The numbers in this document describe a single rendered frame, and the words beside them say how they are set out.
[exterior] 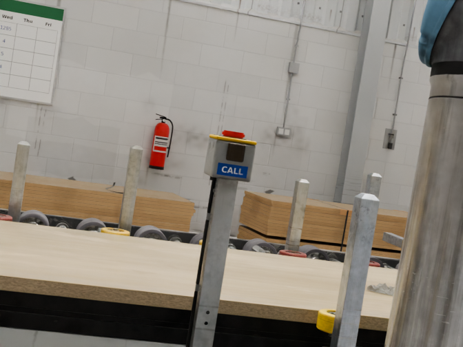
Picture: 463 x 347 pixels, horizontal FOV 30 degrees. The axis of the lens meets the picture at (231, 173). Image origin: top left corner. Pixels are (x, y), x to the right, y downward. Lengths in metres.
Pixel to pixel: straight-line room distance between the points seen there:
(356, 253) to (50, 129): 7.08
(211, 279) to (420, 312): 0.68
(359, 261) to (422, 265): 0.70
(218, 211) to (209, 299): 0.15
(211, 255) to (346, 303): 0.26
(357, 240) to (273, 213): 6.16
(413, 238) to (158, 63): 7.84
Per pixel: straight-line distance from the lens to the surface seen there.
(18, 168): 2.53
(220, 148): 1.45
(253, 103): 8.93
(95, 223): 2.93
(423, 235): 0.87
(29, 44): 8.46
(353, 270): 1.56
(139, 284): 1.74
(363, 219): 1.55
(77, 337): 1.71
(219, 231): 1.48
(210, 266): 1.49
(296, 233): 2.66
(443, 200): 0.86
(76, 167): 8.55
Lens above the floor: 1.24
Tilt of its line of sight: 3 degrees down
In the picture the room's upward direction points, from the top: 9 degrees clockwise
